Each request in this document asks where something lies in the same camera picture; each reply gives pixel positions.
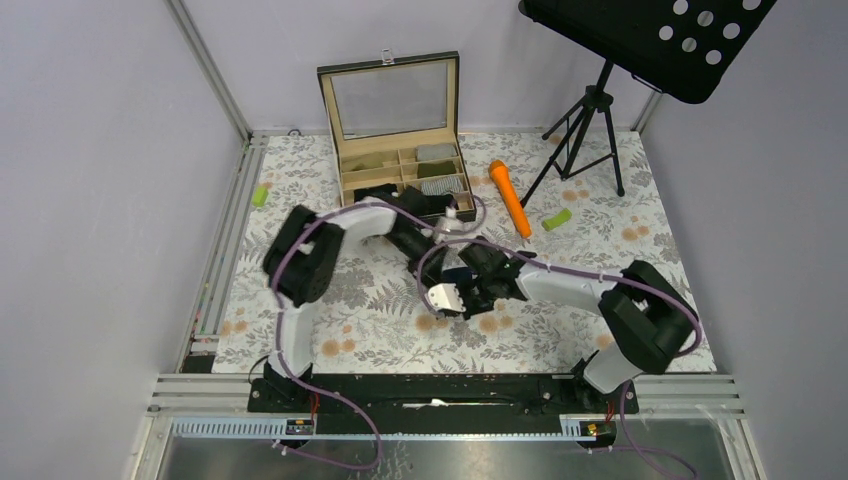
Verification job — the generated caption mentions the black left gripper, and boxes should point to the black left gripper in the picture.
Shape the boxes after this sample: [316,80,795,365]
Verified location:
[383,226,448,288]

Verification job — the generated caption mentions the black underwear white trim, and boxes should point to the black underwear white trim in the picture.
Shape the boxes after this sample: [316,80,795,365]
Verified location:
[353,183,399,203]

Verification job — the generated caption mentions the navy blue underwear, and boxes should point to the navy blue underwear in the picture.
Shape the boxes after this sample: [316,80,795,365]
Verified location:
[441,267,474,285]

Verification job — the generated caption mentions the olive khaki underwear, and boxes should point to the olive khaki underwear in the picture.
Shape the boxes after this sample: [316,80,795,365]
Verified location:
[340,152,397,173]

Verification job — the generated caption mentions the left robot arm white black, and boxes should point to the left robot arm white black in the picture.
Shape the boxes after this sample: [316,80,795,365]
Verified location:
[263,189,464,411]

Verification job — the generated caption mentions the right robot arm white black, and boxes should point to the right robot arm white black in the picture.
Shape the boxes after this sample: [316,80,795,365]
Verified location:
[458,238,702,412]

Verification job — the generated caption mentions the striped rolled underwear in box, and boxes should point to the striped rolled underwear in box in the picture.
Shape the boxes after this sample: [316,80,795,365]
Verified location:
[420,175,465,196]

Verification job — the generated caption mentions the olive rolled underwear in box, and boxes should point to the olive rolled underwear in box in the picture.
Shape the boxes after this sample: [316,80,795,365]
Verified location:
[417,161,457,179]

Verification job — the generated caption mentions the green block near underwear pile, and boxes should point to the green block near underwear pile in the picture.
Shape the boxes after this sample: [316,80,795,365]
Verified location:
[541,208,572,232]

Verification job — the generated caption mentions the grey rolled underwear in box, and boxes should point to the grey rolled underwear in box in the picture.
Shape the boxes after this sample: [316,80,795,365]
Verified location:
[415,143,457,162]

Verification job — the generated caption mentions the floral table cloth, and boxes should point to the floral table cloth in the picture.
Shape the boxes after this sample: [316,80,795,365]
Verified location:
[213,131,691,373]

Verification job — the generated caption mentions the wooden organizer box glass lid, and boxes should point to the wooden organizer box glass lid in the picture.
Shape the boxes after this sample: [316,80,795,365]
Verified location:
[316,50,478,221]

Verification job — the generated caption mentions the green block at left edge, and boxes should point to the green block at left edge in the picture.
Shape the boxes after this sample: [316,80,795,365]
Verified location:
[251,184,269,208]

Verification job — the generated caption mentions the black music stand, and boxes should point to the black music stand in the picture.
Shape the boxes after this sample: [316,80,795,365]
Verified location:
[518,0,774,204]

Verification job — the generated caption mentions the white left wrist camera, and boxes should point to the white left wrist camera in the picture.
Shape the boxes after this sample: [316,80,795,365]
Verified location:
[433,207,466,243]

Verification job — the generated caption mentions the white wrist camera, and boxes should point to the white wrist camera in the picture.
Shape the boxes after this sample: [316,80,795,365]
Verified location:
[433,207,466,243]
[425,283,468,319]

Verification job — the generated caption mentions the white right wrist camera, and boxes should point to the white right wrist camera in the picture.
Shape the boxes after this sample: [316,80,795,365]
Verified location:
[425,283,468,319]

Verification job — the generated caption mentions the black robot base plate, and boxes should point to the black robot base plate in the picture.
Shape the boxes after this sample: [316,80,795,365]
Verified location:
[247,370,639,435]

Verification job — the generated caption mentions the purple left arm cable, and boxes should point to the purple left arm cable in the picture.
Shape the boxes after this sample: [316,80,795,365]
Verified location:
[270,195,489,473]

